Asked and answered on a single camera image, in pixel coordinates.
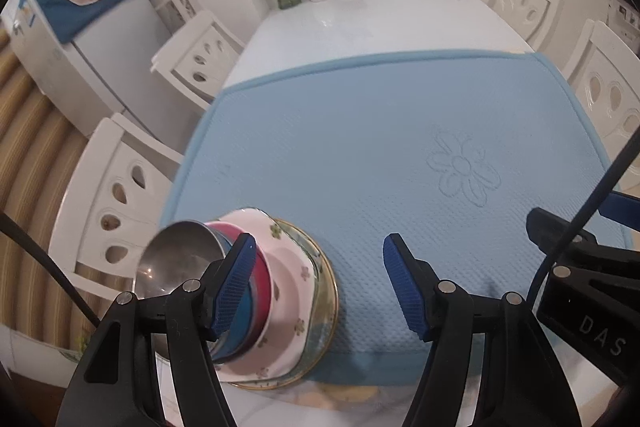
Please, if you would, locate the black cable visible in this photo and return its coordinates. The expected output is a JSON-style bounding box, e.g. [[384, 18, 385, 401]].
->
[[0, 213, 101, 327], [527, 139, 640, 308]]

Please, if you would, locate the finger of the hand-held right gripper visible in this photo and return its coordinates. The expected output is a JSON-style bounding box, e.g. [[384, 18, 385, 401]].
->
[[526, 206, 640, 289], [597, 191, 640, 221]]

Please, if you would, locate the white refrigerator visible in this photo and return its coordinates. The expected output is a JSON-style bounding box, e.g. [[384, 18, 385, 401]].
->
[[10, 0, 196, 142]]

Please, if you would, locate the large hexagonal tree print plate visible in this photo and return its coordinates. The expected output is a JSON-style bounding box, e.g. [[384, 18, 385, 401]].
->
[[215, 207, 322, 383]]

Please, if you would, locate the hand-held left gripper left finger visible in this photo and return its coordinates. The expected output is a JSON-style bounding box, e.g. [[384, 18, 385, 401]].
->
[[55, 232, 258, 427]]

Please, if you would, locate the light blue table mat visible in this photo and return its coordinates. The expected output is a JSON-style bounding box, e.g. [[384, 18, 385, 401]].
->
[[160, 49, 628, 388]]

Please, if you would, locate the blue steel bowl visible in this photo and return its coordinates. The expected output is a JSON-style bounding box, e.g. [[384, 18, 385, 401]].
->
[[134, 219, 261, 363]]

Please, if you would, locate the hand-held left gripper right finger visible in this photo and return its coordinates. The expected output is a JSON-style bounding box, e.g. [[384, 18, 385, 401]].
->
[[382, 233, 583, 427]]

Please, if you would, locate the red steel bowl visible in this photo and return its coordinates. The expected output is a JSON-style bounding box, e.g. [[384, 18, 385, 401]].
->
[[207, 222, 274, 349]]

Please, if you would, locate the round blue leaf plate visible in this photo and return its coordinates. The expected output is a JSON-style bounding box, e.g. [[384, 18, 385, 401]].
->
[[227, 219, 341, 390]]

